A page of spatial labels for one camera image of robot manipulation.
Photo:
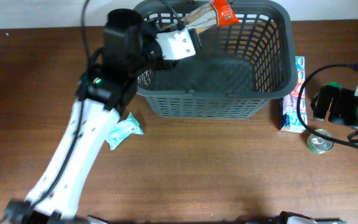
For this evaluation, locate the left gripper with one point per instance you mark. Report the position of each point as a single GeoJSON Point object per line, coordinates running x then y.
{"type": "Point", "coordinates": [151, 25]}

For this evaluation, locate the orange spaghetti packet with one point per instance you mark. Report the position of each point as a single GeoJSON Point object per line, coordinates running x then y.
{"type": "Point", "coordinates": [217, 13]}

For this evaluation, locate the grey plastic shopping basket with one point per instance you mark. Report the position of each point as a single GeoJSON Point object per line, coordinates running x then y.
{"type": "Point", "coordinates": [239, 68]}

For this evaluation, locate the mint green wipes packet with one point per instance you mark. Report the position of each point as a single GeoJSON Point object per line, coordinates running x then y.
{"type": "Point", "coordinates": [122, 130]}

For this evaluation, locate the green lidded glass jar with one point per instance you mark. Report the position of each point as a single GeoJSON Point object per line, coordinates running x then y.
{"type": "Point", "coordinates": [334, 84]}

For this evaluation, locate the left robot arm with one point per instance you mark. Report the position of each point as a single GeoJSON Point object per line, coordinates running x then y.
{"type": "Point", "coordinates": [132, 46]}

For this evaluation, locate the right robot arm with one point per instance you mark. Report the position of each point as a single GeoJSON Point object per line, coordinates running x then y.
{"type": "Point", "coordinates": [337, 104]}

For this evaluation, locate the silver tin can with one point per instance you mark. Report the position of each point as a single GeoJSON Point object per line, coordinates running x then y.
{"type": "Point", "coordinates": [318, 145]}

